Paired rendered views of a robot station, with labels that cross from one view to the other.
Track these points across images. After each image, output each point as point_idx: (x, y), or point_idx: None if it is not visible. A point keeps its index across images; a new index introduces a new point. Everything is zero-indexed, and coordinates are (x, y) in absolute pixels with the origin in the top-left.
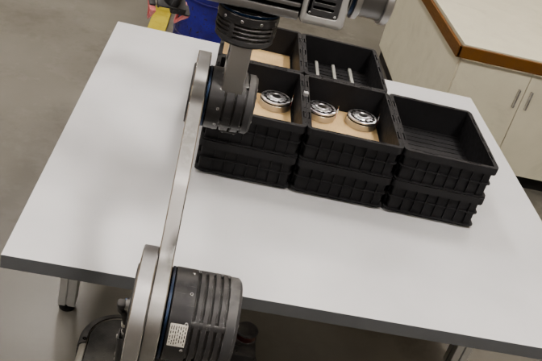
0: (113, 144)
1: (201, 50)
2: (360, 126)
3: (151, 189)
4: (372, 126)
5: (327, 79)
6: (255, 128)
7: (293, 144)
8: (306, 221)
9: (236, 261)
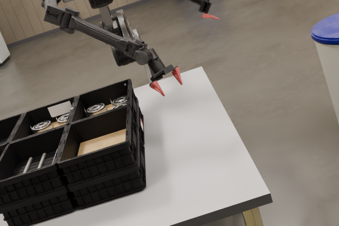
0: (189, 106)
1: (120, 11)
2: None
3: (161, 101)
4: None
5: (52, 128)
6: (106, 95)
7: (86, 106)
8: None
9: None
